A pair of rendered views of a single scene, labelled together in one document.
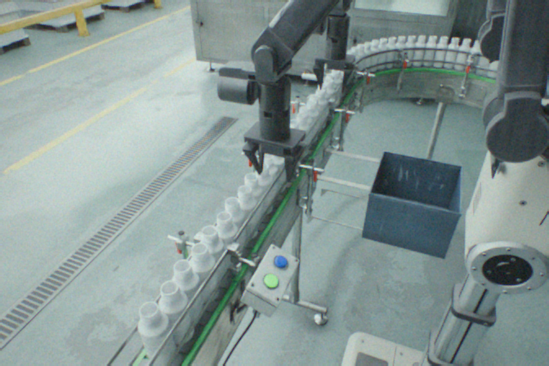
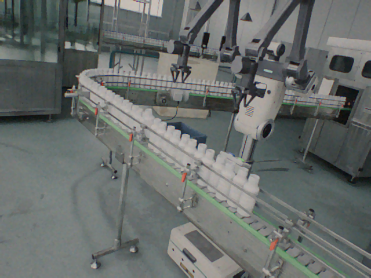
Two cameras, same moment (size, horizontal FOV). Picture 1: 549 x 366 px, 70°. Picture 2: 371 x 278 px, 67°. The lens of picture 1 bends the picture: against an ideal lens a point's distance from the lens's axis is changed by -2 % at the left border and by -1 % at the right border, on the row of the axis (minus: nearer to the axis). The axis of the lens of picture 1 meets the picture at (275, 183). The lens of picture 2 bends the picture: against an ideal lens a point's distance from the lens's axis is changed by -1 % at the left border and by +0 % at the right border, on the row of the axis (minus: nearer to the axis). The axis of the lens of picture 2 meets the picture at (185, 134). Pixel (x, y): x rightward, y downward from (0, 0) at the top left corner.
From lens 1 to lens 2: 1.29 m
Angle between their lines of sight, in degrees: 59
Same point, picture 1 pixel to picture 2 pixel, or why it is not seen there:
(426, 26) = (45, 69)
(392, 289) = (145, 214)
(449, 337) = not seen: hidden behind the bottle
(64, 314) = not seen: outside the picture
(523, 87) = (302, 58)
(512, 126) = (303, 68)
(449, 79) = (118, 91)
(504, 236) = (267, 117)
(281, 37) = (266, 44)
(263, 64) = (263, 54)
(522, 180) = (275, 94)
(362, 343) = (180, 231)
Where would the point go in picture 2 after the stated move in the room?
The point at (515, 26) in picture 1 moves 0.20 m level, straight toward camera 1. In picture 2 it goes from (301, 42) to (340, 47)
